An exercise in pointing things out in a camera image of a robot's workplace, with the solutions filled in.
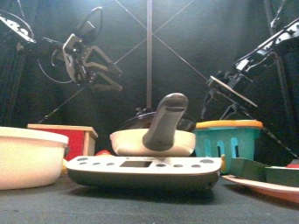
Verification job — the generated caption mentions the teal basket with orange rim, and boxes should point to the teal basket with orange rim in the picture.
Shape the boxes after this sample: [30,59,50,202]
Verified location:
[192,119,266,175]

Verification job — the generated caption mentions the grey vertical frame pole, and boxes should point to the grey vertical frame pole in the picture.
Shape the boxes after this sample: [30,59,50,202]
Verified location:
[144,0,155,109]

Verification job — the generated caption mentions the red toy tomato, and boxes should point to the red toy tomato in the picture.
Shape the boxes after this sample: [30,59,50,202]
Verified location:
[95,149,115,158]

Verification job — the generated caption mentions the green sushi cube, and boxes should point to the green sushi cube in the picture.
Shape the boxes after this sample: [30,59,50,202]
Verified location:
[228,157,271,182]

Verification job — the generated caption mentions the white toy stove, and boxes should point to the white toy stove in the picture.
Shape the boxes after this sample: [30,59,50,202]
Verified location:
[64,155,223,193]

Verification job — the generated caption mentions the pink toy tray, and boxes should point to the pink toy tray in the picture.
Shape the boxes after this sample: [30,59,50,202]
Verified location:
[220,173,299,205]

